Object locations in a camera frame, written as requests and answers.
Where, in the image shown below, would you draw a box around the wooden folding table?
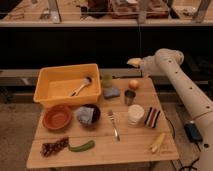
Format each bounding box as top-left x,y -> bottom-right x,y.
26,77 -> 180,170

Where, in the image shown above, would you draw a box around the yellow corn toy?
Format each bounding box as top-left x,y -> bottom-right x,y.
150,133 -> 165,153

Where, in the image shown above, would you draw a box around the green plastic cup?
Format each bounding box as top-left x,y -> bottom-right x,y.
102,74 -> 112,88

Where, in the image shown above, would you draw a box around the black bowl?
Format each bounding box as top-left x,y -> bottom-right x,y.
81,104 -> 101,125

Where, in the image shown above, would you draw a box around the black power adapter box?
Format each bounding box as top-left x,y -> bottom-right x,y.
184,123 -> 203,143

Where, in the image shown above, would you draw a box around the yellow-tipped gripper finger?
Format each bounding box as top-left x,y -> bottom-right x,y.
127,58 -> 142,68

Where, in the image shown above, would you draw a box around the striped layered cake toy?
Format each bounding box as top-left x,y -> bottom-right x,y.
144,107 -> 161,128

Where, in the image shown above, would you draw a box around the white dish brush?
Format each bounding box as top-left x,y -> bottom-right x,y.
71,77 -> 92,96

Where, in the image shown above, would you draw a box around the grey crumpled cloth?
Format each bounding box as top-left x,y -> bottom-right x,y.
76,107 -> 94,125

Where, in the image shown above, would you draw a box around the orange peach fruit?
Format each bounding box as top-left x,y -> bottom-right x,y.
128,79 -> 139,90

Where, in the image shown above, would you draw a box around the black floor cable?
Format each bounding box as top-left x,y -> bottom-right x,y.
165,116 -> 201,171

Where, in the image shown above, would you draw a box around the green chili pepper toy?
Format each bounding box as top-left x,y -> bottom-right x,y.
68,140 -> 95,152

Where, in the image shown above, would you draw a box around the yellow plastic tray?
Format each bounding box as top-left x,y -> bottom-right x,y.
33,63 -> 102,108

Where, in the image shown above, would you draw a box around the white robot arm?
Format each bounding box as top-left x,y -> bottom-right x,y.
127,48 -> 213,171

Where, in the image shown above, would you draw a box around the orange terracotta bowl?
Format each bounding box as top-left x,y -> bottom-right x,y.
42,105 -> 72,130

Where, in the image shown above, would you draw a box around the silver fork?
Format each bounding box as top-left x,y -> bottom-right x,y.
108,110 -> 120,141

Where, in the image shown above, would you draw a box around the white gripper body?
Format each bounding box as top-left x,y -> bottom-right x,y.
140,56 -> 158,76

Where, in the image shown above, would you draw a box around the dark metal cup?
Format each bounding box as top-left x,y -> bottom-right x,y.
124,90 -> 136,106

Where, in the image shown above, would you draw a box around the white stacked cups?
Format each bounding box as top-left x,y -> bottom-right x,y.
128,104 -> 145,125

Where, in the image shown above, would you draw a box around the brown grape bunch toy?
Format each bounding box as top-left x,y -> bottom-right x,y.
41,137 -> 69,157

